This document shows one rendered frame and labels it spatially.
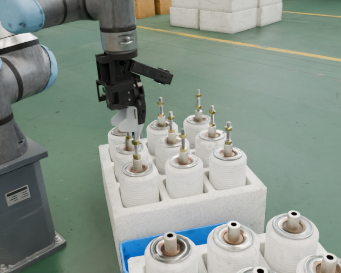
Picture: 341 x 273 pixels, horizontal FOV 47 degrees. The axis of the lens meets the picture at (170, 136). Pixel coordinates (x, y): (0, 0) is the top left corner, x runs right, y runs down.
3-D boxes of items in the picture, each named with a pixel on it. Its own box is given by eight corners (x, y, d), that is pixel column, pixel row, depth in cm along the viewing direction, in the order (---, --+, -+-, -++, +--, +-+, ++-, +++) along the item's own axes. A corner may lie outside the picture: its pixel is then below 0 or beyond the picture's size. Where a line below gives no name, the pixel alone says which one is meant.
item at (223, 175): (228, 197, 115) (229, 142, 108) (251, 213, 108) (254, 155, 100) (202, 209, 111) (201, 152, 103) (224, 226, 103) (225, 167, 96)
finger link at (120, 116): (110, 138, 94) (106, 102, 89) (132, 132, 96) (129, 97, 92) (116, 143, 91) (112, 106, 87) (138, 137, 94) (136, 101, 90)
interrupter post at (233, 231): (229, 244, 71) (229, 229, 70) (224, 235, 74) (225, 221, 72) (241, 241, 72) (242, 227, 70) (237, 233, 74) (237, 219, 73)
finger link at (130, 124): (117, 145, 91) (112, 107, 87) (140, 138, 93) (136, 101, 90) (123, 149, 88) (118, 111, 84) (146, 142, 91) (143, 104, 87)
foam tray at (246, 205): (120, 275, 99) (113, 216, 91) (104, 192, 133) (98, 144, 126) (263, 243, 107) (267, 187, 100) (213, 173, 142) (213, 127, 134)
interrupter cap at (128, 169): (136, 181, 92) (136, 179, 92) (116, 171, 97) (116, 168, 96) (159, 169, 97) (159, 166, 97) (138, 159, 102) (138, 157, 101)
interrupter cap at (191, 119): (196, 128, 118) (196, 125, 117) (181, 119, 123) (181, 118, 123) (216, 121, 121) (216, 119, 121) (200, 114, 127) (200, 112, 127)
